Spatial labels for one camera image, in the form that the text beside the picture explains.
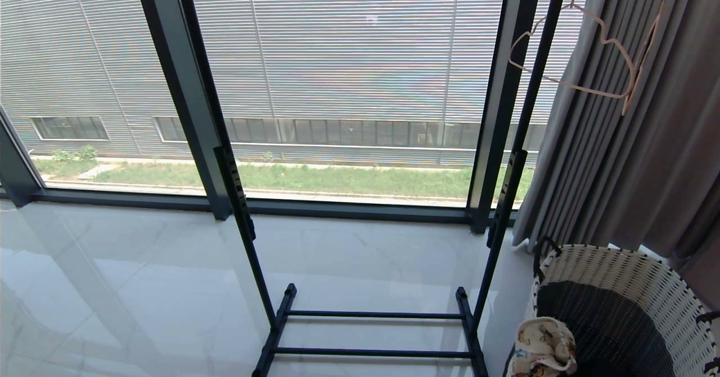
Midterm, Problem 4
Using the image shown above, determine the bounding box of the pink clothes hanger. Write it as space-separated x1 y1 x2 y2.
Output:
621 0 676 116
508 0 637 100

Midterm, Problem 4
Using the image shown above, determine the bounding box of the white laundry basket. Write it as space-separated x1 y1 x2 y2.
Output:
503 236 720 377

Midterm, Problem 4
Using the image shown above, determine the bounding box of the black clothes rack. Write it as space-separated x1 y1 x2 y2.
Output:
11 0 709 377

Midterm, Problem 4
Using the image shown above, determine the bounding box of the window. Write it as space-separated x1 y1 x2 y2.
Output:
0 0 591 235

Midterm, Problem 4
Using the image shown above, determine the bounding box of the beige curtain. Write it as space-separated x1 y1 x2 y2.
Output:
513 0 720 310

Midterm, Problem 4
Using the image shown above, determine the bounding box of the cream printed garment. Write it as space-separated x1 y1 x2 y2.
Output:
506 317 578 377

